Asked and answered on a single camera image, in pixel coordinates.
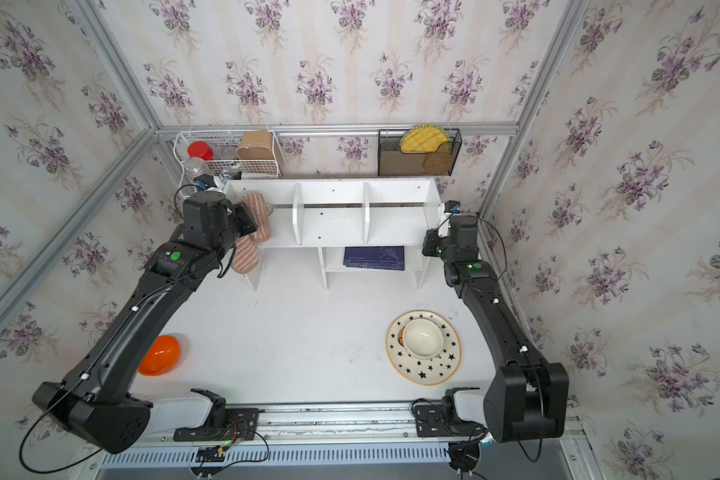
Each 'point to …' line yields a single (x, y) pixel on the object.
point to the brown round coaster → (437, 164)
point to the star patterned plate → (428, 371)
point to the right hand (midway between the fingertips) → (433, 230)
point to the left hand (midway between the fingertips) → (255, 209)
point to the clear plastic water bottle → (194, 167)
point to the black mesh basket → (392, 162)
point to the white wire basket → (226, 161)
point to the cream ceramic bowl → (423, 338)
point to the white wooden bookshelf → (345, 224)
